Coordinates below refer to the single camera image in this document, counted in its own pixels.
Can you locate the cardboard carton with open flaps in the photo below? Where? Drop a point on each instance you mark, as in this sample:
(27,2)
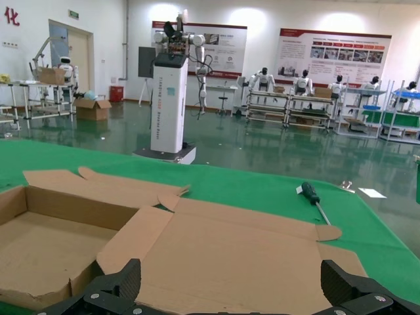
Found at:
(92,110)

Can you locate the black stool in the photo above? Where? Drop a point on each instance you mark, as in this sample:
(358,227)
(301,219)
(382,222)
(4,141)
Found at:
(223,103)

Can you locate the white pipe-frame workbench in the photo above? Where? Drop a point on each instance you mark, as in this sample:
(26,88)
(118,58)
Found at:
(39,86)

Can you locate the grey board on easel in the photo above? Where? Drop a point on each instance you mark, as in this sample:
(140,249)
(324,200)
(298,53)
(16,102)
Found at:
(146,61)

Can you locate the green table cloth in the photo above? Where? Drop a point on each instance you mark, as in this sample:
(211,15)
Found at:
(249,187)

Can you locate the white paper sheet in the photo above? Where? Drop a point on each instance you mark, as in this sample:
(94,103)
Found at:
(372,192)

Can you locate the beige double door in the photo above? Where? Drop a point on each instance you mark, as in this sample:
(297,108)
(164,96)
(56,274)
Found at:
(78,59)

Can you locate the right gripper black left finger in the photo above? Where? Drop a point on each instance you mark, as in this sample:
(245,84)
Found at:
(130,279)

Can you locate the brown cardboard carton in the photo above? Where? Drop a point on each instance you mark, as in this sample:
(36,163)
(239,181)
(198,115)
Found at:
(50,76)

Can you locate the green exit sign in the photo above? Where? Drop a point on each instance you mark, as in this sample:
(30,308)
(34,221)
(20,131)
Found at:
(73,13)

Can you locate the small brown carton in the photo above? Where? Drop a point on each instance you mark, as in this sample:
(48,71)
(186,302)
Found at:
(323,92)

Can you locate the wide red-trimmed info board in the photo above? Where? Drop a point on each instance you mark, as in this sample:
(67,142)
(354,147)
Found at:
(334,55)

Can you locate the white black-headed humanoid robot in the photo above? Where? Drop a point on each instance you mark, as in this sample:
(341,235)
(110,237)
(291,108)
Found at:
(262,78)
(372,84)
(338,87)
(411,89)
(303,82)

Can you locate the white pipe-frame rack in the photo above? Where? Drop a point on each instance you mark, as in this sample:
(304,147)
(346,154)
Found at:
(267,105)
(310,111)

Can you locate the red-trimmed white info board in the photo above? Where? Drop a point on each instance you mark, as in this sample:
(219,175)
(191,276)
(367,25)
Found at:
(226,49)

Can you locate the red bin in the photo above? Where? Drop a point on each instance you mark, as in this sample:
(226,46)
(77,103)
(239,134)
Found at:
(116,94)

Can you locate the pipe-frame rack with blue trays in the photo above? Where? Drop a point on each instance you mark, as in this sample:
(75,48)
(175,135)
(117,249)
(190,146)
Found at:
(402,119)
(359,113)

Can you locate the small white humanoid robot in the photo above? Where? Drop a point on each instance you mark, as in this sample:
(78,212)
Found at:
(67,67)

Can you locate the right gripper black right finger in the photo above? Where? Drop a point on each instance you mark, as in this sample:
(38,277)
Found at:
(336,282)

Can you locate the red wall character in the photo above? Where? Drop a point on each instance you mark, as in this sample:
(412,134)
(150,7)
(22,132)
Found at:
(11,17)

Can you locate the white paper tag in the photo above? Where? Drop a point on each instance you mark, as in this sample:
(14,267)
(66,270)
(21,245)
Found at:
(299,189)

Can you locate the white wall pipe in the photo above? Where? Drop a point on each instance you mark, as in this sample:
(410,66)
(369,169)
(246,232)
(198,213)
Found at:
(124,39)

